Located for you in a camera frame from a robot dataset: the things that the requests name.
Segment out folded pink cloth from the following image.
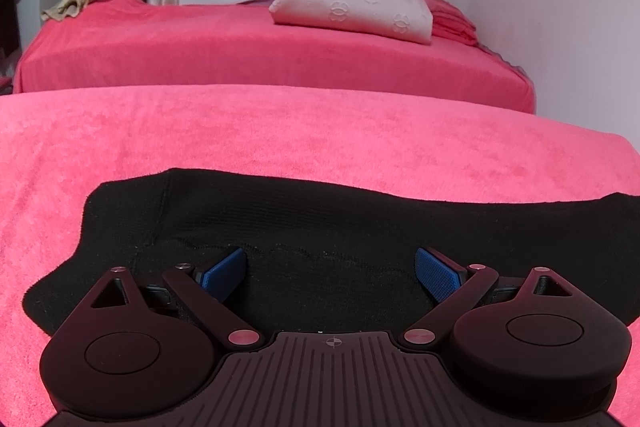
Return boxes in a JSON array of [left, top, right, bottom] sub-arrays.
[[422, 0, 479, 48]]

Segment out pink fleece blanket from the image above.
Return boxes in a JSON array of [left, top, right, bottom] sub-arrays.
[[0, 84, 640, 427]]

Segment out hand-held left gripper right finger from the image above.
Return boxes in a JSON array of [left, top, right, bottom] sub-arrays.
[[399, 246, 577, 351]]

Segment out beige crumpled cloth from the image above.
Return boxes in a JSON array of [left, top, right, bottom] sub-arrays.
[[40, 0, 109, 23]]

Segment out white embossed pillow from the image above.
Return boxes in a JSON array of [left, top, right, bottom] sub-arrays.
[[268, 0, 434, 46]]

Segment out black knit pants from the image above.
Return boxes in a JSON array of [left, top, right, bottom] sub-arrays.
[[22, 167, 640, 339]]

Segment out bed with pink cover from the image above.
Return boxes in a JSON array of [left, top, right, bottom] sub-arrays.
[[12, 0, 536, 114]]

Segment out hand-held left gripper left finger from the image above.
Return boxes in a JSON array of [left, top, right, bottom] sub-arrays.
[[89, 247, 266, 351]]

